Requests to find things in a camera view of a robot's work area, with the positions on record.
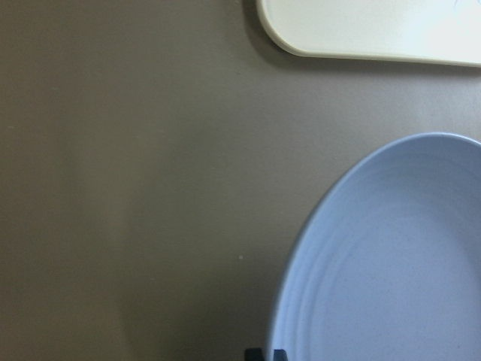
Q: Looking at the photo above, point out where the cream rabbit tray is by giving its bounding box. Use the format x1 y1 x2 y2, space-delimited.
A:
256 0 480 67

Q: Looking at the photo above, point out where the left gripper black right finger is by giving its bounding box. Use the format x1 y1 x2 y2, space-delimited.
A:
273 349 287 361

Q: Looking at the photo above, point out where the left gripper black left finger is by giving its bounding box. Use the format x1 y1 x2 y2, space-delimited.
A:
244 347 263 361

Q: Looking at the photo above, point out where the blue round plate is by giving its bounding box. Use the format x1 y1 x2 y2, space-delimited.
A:
265 133 480 360

